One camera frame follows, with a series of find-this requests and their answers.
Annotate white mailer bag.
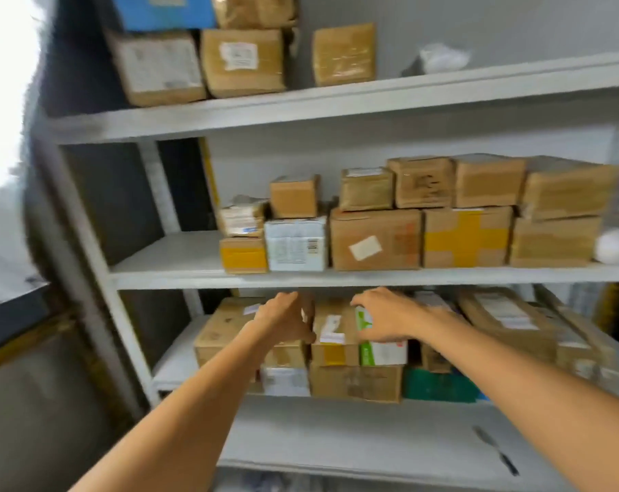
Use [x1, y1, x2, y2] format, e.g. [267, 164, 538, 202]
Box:
[593, 228, 619, 266]

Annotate squat cardboard box white label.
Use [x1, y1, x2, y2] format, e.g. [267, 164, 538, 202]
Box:
[458, 286, 559, 364]

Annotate taped brown parcel 0410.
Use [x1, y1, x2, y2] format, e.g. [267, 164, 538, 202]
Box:
[200, 27, 287, 100]

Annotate person's right forearm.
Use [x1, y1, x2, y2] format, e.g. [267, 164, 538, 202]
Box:
[417, 312, 619, 492]

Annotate silver softbox light reflector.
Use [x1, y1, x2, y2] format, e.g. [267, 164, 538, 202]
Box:
[0, 0, 54, 313]

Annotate yellow sticker strip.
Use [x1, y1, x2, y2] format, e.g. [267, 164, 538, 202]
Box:
[199, 137, 221, 210]
[593, 281, 619, 329]

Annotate taped brown parcel 0038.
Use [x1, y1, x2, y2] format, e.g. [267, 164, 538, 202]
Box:
[212, 0, 299, 29]

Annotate small box two labels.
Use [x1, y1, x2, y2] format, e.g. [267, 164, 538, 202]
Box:
[509, 215, 603, 269]

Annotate dull yellow wall strip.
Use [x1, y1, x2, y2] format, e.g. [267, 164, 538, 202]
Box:
[0, 312, 80, 377]

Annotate person's left forearm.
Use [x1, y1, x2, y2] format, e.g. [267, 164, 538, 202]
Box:
[68, 322, 275, 492]

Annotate yellow fronted box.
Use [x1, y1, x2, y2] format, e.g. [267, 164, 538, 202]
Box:
[219, 235, 269, 275]

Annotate person's right hand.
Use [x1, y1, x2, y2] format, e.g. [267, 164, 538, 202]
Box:
[350, 286, 447, 345]

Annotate small cardboard box white label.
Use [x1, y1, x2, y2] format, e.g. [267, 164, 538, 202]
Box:
[270, 174, 320, 219]

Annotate green and white carton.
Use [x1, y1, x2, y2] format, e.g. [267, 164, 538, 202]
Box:
[358, 307, 408, 367]

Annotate large dusty cardboard box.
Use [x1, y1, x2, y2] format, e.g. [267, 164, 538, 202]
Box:
[519, 156, 619, 221]

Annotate slim dark tool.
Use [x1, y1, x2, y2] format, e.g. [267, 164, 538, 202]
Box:
[473, 424, 520, 477]

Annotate box with yellow tape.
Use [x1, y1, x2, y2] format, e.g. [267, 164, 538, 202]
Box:
[423, 206, 515, 269]

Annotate white metal shelf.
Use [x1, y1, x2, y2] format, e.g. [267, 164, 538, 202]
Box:
[25, 0, 619, 492]

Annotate small white plastic bag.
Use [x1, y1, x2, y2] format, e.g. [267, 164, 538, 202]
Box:
[419, 43, 472, 75]

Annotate small long brown box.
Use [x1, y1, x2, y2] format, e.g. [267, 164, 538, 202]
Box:
[529, 299, 617, 374]

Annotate small taped box 0461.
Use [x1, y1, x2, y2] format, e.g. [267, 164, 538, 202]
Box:
[311, 23, 377, 87]

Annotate cardboard box with black handwriting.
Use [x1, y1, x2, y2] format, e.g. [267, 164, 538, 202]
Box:
[387, 156, 456, 210]

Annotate brown box handwritten white label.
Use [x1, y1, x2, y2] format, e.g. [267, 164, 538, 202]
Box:
[106, 30, 208, 108]

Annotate person's left hand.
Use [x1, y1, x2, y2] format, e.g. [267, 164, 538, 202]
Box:
[251, 290, 319, 348]

